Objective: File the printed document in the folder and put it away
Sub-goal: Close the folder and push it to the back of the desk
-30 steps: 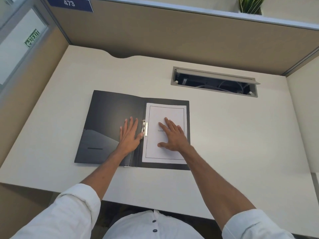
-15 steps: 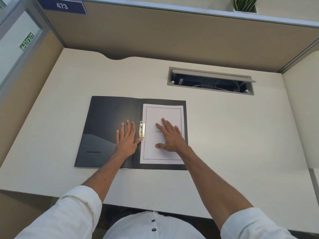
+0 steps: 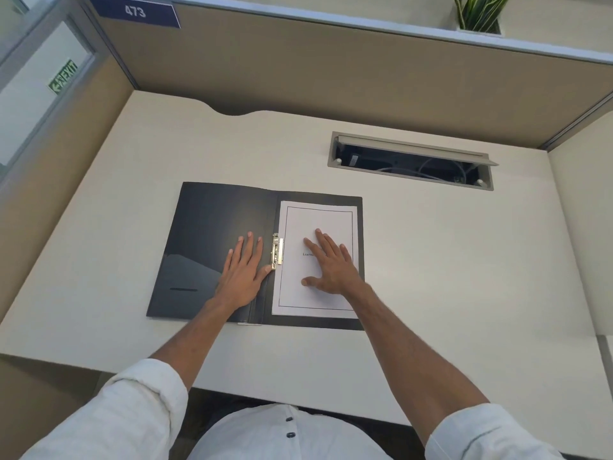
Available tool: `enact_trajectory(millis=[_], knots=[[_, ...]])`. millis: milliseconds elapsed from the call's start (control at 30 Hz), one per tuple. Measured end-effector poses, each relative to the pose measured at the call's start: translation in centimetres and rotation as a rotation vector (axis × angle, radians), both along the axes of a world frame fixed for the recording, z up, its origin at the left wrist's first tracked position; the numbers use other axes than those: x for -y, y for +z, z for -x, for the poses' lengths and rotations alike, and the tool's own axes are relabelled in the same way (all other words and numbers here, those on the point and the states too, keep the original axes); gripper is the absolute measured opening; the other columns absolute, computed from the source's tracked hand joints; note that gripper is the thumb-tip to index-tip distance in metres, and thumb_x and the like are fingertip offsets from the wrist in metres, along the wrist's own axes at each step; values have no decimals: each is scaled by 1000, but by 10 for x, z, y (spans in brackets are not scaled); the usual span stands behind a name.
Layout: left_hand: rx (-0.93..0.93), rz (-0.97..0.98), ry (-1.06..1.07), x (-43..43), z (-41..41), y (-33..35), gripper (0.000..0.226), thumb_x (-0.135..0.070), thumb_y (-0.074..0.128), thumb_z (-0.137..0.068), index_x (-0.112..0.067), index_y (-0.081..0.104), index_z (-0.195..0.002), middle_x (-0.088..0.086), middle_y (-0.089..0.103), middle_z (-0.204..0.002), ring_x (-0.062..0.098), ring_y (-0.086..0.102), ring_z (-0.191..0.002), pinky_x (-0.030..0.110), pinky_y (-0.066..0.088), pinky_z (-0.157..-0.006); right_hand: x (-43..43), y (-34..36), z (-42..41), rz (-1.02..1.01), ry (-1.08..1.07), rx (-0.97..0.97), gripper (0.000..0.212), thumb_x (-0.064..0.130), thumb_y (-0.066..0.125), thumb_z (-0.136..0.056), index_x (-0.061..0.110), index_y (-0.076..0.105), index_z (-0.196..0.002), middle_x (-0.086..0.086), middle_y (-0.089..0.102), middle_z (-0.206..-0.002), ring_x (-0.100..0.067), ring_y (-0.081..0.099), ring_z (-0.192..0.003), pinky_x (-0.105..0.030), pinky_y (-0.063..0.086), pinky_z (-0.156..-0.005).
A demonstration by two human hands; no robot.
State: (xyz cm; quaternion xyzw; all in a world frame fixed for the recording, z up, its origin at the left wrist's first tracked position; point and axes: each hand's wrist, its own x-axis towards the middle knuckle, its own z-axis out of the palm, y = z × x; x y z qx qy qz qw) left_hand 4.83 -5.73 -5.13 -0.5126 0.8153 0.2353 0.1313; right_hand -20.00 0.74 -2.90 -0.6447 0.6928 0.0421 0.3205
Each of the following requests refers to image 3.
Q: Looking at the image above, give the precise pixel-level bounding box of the white rounded desk divider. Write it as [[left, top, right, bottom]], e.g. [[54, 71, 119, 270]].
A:
[[547, 109, 613, 336]]

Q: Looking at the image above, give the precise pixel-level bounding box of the white neighbouring desk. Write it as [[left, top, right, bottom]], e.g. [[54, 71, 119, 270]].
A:
[[596, 332, 613, 379]]

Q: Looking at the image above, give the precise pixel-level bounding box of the black folder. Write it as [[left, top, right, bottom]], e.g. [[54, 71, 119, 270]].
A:
[[146, 181, 366, 332]]

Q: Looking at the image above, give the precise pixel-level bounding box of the person's left forearm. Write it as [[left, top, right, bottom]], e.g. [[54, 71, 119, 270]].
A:
[[149, 296, 238, 391]]

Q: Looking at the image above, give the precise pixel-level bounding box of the blue number sign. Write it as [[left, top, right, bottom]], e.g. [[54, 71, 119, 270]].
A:
[[87, 0, 182, 29]]

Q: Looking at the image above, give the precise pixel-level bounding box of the beige back partition panel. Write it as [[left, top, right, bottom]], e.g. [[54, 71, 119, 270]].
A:
[[86, 0, 613, 151]]

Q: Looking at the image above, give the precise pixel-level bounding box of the grey desk cable tray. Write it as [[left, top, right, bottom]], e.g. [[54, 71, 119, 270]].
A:
[[327, 130, 499, 191]]

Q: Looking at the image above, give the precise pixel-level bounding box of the grey framed glass partition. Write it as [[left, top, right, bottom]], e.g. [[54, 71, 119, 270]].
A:
[[0, 0, 99, 187]]

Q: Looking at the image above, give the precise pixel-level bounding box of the person's right hand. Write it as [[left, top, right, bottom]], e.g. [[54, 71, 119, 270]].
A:
[[301, 228, 367, 296]]

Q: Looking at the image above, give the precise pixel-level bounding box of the person's left hand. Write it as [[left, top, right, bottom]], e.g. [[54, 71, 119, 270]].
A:
[[214, 231, 273, 311]]

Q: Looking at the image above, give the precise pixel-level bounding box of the bundle of grey cables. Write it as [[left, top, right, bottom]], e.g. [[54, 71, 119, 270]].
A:
[[373, 160, 473, 183]]

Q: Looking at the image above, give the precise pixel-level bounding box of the beige side partition panel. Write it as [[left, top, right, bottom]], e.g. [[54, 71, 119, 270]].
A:
[[0, 52, 140, 460]]

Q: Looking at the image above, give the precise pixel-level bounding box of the green exit sign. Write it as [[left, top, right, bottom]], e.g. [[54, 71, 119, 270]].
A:
[[47, 59, 79, 95]]

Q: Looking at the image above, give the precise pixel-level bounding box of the snake plant in pot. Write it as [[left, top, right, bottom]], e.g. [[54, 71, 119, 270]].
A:
[[451, 0, 512, 36]]

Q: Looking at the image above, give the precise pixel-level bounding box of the white printed paper stack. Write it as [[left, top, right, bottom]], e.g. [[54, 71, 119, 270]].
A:
[[271, 201, 361, 320]]

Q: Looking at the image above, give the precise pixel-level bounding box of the white buttoned shirt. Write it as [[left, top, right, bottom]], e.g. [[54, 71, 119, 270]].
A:
[[19, 358, 566, 460]]

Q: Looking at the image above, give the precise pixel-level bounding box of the person's right forearm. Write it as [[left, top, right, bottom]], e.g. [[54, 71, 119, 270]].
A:
[[344, 282, 490, 449]]

